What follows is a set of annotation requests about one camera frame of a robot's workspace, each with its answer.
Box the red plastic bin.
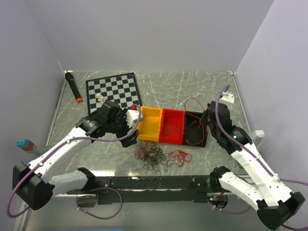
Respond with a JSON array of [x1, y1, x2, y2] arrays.
[[159, 108, 185, 145]]

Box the dark brown cable tangle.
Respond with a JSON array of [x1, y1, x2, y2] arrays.
[[134, 141, 168, 173]]

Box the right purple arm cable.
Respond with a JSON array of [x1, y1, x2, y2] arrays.
[[215, 84, 308, 231]]

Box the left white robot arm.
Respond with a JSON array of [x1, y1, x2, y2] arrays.
[[12, 100, 143, 210]]

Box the black plastic bin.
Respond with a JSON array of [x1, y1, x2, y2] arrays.
[[182, 111, 207, 147]]

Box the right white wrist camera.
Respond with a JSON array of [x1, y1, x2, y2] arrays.
[[219, 91, 235, 106]]

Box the red cable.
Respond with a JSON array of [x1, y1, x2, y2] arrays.
[[166, 149, 193, 168], [184, 97, 208, 145]]

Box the black and white chessboard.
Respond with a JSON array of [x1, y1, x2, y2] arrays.
[[86, 73, 142, 114]]

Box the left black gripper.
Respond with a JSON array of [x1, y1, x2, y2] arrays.
[[106, 108, 139, 147]]

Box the blue and brown block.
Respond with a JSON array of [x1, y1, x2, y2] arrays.
[[16, 140, 43, 156]]

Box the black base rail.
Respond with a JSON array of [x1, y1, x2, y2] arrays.
[[92, 175, 223, 203]]

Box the black marker orange cap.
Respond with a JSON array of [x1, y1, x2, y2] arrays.
[[65, 72, 83, 103]]

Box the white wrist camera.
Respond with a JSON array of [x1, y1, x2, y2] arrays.
[[126, 104, 143, 128], [219, 91, 235, 106]]

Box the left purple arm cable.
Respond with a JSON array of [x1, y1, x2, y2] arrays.
[[6, 103, 142, 218]]

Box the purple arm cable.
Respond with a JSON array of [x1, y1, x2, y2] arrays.
[[6, 103, 142, 218], [215, 84, 308, 231]]

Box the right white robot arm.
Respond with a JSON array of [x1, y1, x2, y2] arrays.
[[201, 101, 305, 231]]

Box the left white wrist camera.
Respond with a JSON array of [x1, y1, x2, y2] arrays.
[[126, 104, 143, 128]]

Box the yellow plastic bin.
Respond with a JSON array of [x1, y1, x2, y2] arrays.
[[137, 106, 163, 142]]

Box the cream chess pieces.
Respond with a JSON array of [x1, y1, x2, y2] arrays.
[[96, 93, 105, 103]]

